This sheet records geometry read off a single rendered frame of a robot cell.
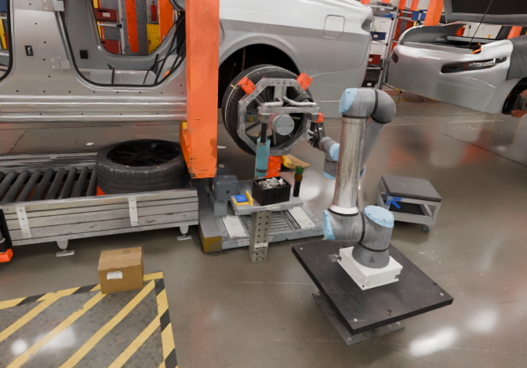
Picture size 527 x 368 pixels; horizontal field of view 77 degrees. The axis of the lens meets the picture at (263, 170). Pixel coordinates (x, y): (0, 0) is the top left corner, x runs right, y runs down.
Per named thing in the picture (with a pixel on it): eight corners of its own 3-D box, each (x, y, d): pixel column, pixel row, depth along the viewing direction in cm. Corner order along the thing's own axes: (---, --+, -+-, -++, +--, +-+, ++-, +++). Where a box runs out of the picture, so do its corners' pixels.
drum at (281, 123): (281, 126, 241) (284, 107, 235) (294, 136, 223) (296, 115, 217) (263, 126, 236) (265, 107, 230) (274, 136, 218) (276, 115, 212)
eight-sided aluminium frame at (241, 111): (303, 151, 255) (314, 78, 233) (307, 154, 250) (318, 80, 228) (235, 154, 238) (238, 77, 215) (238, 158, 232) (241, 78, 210)
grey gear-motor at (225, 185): (225, 192, 289) (227, 155, 274) (238, 218, 253) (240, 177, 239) (205, 194, 283) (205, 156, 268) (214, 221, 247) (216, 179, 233)
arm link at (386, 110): (401, 85, 150) (360, 166, 207) (374, 83, 150) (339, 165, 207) (406, 104, 144) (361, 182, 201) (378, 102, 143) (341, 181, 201)
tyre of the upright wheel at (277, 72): (277, 158, 280) (315, 87, 264) (288, 170, 260) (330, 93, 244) (206, 130, 250) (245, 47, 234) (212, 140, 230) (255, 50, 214)
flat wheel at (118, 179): (171, 159, 298) (170, 134, 288) (205, 190, 250) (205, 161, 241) (90, 173, 261) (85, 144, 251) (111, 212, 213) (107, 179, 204)
